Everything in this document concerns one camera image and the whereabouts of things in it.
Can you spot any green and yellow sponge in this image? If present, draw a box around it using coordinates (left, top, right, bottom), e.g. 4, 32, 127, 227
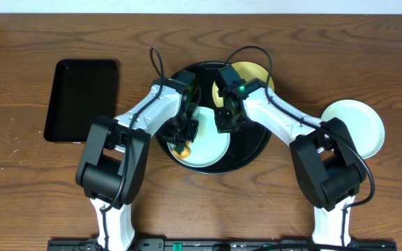
171, 141, 191, 160

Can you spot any light blue plate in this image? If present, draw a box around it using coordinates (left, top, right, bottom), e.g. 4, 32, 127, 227
321, 100, 385, 159
167, 107, 231, 168

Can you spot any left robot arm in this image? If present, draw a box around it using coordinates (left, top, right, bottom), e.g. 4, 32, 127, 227
75, 77, 201, 250

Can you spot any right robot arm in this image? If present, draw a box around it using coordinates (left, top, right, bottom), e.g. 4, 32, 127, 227
214, 78, 373, 248

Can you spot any round black tray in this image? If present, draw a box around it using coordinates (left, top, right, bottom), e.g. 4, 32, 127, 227
156, 61, 272, 174

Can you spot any black rectangular tray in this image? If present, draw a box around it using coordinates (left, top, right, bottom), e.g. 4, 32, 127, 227
43, 59, 119, 142

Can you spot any yellow plate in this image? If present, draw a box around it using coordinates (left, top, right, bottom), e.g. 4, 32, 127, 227
211, 61, 268, 107

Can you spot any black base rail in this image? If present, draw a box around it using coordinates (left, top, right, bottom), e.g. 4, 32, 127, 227
47, 238, 397, 251

